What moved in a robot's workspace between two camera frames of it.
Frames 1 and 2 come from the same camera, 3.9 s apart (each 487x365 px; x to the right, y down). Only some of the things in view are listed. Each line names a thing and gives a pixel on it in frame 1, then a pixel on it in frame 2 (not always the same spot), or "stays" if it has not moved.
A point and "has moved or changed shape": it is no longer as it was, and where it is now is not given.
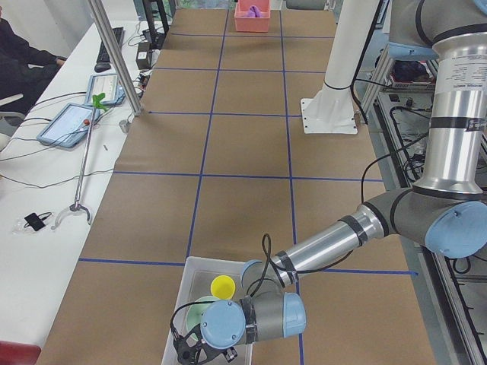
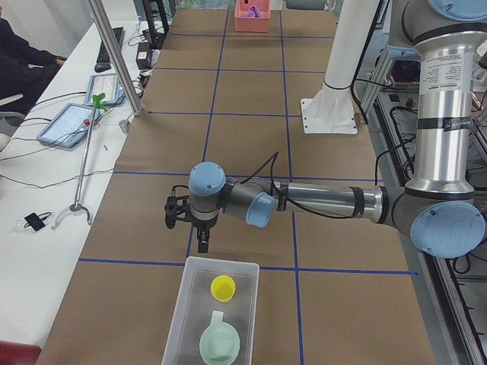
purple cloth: (254, 11) stays
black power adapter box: (141, 58) stays
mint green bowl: (193, 314) has moved or changed shape
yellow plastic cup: (223, 287) stays
